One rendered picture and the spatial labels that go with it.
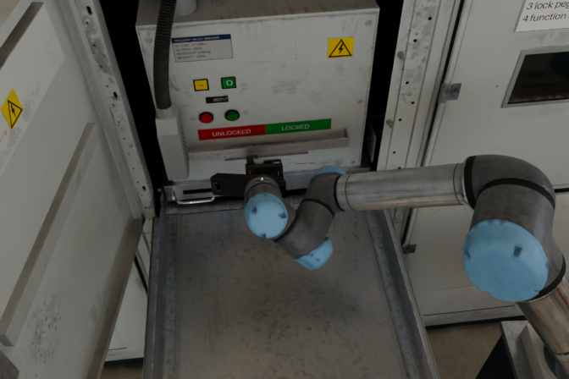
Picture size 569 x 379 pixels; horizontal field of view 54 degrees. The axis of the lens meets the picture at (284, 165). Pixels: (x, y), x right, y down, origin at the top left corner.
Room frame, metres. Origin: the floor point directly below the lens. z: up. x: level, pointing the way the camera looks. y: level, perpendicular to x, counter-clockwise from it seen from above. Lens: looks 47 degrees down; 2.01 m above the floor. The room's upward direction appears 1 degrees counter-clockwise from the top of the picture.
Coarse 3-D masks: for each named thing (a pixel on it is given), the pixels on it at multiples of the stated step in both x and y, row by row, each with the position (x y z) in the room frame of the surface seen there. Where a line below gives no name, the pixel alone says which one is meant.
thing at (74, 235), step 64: (0, 0) 0.74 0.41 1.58; (0, 64) 0.63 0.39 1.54; (64, 64) 0.84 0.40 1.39; (0, 128) 0.57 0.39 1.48; (64, 128) 0.76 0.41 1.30; (0, 192) 0.54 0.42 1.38; (64, 192) 0.65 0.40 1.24; (0, 256) 0.47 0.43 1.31; (64, 256) 0.59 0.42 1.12; (128, 256) 0.78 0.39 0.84; (0, 320) 0.40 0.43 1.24; (64, 320) 0.51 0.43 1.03
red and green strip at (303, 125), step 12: (312, 120) 0.98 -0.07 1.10; (324, 120) 0.98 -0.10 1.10; (204, 132) 0.96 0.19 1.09; (216, 132) 0.96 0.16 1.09; (228, 132) 0.96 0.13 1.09; (240, 132) 0.97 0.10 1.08; (252, 132) 0.97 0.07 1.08; (264, 132) 0.97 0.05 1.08; (276, 132) 0.97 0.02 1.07; (288, 132) 0.98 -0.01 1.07
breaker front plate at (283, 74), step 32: (192, 32) 0.96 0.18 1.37; (224, 32) 0.96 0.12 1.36; (256, 32) 0.97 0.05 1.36; (288, 32) 0.98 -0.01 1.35; (320, 32) 0.98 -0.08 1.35; (352, 32) 0.99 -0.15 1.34; (192, 64) 0.96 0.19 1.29; (224, 64) 0.96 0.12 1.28; (256, 64) 0.97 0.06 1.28; (288, 64) 0.98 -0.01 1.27; (320, 64) 0.98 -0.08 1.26; (352, 64) 0.99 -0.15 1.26; (192, 96) 0.96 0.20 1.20; (256, 96) 0.97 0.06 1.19; (288, 96) 0.98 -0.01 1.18; (320, 96) 0.98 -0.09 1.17; (352, 96) 0.99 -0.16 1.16; (192, 128) 0.96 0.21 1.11; (352, 128) 0.99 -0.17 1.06; (224, 160) 0.96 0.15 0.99; (288, 160) 0.98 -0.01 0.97; (320, 160) 0.98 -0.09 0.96; (352, 160) 0.99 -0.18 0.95
